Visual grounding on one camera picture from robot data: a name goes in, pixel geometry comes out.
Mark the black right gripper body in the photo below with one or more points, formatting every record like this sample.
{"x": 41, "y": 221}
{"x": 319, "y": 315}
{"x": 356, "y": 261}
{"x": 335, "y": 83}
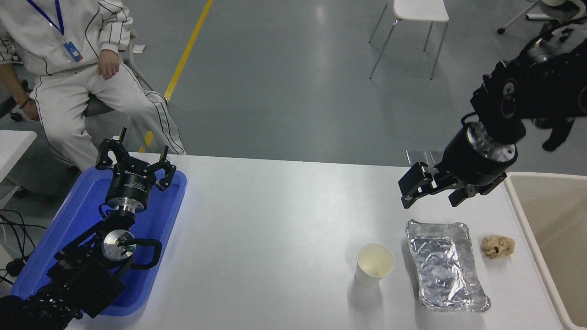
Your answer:
{"x": 467, "y": 165}

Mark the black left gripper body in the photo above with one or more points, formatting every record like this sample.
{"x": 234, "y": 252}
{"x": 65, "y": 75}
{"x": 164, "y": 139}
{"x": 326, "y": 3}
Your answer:
{"x": 128, "y": 187}

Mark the white paper cup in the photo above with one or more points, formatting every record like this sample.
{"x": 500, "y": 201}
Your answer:
{"x": 373, "y": 265}

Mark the person's left forearm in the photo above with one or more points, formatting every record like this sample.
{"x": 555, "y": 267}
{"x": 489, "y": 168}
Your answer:
{"x": 114, "y": 30}

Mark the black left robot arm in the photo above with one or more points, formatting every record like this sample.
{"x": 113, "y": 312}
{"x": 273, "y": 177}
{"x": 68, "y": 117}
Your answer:
{"x": 87, "y": 275}

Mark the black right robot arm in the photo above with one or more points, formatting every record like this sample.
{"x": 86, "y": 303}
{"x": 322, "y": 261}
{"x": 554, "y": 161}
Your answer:
{"x": 527, "y": 96}

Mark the person's right forearm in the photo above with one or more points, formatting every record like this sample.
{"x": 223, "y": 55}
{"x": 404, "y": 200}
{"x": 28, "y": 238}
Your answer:
{"x": 11, "y": 82}

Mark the person's left hand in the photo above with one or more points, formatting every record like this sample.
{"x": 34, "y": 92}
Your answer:
{"x": 109, "y": 63}

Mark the person's right hand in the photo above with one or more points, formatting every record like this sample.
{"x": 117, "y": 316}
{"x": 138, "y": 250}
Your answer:
{"x": 32, "y": 109}

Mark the metal floor outlet plate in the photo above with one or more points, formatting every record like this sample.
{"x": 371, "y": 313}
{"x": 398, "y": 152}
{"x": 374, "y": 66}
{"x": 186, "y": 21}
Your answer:
{"x": 436, "y": 155}
{"x": 415, "y": 156}

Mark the crumpled tan paper ball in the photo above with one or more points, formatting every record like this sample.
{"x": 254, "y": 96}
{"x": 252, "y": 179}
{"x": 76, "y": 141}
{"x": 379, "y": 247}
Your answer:
{"x": 497, "y": 246}

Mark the blue plastic tray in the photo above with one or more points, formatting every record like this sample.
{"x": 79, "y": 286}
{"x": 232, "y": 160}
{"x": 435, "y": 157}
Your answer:
{"x": 69, "y": 220}

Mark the large pale bin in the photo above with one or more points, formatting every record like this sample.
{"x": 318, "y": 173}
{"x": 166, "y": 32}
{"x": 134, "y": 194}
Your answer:
{"x": 550, "y": 220}

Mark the person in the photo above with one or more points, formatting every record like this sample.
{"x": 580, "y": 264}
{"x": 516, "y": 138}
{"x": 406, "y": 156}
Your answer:
{"x": 69, "y": 91}

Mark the silver foil tray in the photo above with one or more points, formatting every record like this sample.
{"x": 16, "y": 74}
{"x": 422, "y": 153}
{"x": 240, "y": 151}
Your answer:
{"x": 440, "y": 270}

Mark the white side table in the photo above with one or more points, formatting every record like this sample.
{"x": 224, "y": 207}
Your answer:
{"x": 13, "y": 146}

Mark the grey rolling chair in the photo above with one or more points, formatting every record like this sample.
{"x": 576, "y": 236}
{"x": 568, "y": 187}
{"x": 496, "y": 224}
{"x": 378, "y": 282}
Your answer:
{"x": 16, "y": 110}

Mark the black power plug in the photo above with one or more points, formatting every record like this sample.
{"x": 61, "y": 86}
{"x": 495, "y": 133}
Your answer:
{"x": 14, "y": 267}

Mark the white chair with metal legs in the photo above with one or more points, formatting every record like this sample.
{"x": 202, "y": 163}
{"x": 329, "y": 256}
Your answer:
{"x": 419, "y": 11}

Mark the white-framed rolling chair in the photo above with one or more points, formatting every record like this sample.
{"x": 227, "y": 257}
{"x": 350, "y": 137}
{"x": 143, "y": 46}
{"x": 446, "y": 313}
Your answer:
{"x": 562, "y": 10}

